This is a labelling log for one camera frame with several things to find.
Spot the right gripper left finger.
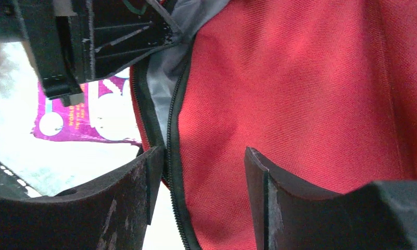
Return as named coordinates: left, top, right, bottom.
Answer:
left=0, top=147, right=164, bottom=249

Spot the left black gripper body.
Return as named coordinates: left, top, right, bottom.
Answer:
left=0, top=1, right=91, bottom=106

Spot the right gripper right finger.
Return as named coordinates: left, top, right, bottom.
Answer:
left=244, top=147, right=417, bottom=249

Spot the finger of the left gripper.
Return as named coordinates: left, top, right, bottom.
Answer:
left=70, top=1, right=182, bottom=83

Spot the purple sticker book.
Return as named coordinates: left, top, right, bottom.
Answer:
left=32, top=68, right=141, bottom=146

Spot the red student backpack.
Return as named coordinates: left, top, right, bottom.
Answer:
left=130, top=1, right=417, bottom=249

